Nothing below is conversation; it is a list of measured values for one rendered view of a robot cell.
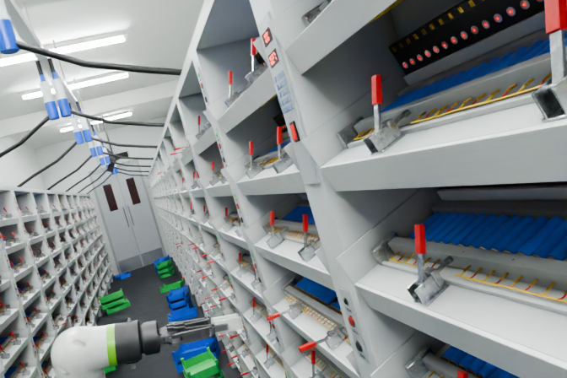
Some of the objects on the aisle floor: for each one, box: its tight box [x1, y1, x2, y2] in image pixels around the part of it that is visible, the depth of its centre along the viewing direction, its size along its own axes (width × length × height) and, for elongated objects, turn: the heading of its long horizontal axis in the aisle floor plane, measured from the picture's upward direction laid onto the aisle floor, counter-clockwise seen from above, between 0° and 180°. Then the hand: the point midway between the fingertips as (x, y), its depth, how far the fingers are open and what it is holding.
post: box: [192, 36, 302, 378], centre depth 151 cm, size 20×9×174 cm, turn 14°
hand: (226, 323), depth 121 cm, fingers open, 3 cm apart
